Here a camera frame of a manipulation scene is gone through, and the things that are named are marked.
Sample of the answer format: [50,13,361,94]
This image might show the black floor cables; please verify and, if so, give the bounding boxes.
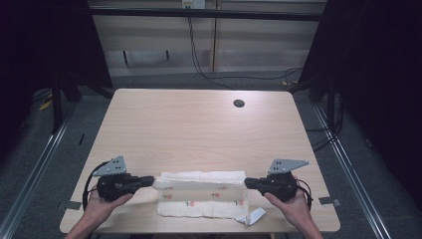
[305,96,346,153]

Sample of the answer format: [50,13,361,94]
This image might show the metal floor rail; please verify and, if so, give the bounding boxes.
[313,103,394,239]
[0,108,79,239]

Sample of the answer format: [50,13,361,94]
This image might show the grey tape strip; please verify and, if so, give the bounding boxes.
[64,200,83,211]
[317,196,341,207]

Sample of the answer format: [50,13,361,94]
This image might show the black horizontal bar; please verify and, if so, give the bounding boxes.
[89,7,327,22]

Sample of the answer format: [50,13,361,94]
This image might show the white muslin cloth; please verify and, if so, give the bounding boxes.
[152,170,252,221]

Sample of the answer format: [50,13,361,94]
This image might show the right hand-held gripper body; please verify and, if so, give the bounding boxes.
[258,158,310,203]

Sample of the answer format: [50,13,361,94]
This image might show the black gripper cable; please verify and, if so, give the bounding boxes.
[296,178,315,211]
[82,160,112,211]

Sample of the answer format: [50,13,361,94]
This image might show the long black hanging cable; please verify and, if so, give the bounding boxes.
[186,16,304,92]

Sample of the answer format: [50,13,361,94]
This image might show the white wall socket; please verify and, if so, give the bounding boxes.
[181,0,207,10]

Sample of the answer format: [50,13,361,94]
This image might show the person's left hand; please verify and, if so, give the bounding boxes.
[84,190,134,222]

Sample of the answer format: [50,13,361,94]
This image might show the person's right hand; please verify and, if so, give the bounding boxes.
[264,188,315,224]

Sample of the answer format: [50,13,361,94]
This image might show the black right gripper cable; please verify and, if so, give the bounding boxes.
[296,178,315,211]

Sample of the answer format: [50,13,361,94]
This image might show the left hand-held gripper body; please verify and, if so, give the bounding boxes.
[93,154,142,203]

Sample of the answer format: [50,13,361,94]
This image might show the black metal stand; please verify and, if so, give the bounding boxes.
[49,66,84,135]

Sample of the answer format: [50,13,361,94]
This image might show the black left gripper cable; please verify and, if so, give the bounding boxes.
[82,160,112,211]

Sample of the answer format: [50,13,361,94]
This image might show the black curtain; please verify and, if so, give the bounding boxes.
[288,0,422,213]
[0,0,113,163]

